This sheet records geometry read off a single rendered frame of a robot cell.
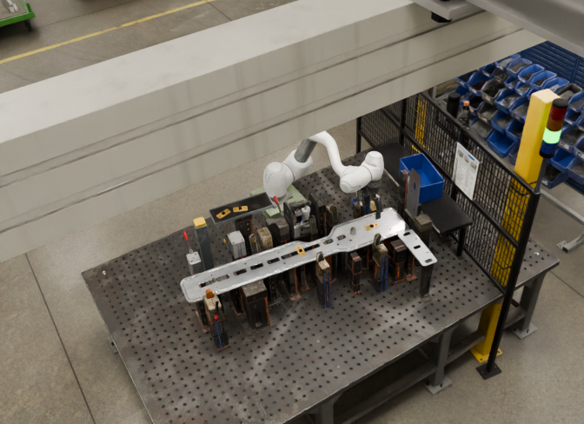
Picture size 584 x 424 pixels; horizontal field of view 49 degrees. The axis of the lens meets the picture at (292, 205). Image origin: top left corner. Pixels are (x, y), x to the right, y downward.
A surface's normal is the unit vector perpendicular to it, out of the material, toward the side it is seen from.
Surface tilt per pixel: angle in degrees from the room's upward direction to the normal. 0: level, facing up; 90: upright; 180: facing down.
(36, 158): 90
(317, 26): 0
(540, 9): 0
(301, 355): 0
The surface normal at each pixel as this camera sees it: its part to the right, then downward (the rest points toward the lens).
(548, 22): -0.05, -0.74
